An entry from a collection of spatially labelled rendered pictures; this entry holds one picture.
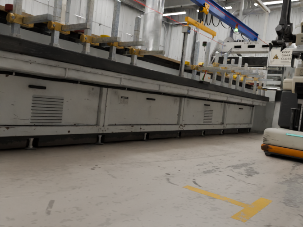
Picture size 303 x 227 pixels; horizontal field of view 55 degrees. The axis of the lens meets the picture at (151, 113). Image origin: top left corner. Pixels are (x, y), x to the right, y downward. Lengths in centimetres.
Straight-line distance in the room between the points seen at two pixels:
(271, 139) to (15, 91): 229
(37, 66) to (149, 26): 590
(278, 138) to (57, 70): 210
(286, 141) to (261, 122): 298
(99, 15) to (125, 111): 934
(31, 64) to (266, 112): 480
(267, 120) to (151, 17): 380
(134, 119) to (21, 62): 136
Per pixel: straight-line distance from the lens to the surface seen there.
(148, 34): 757
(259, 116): 598
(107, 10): 1217
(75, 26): 186
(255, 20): 1323
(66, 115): 232
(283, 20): 301
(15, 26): 183
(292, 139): 301
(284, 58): 582
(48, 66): 194
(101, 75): 221
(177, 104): 345
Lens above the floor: 45
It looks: 3 degrees down
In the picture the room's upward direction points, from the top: 6 degrees clockwise
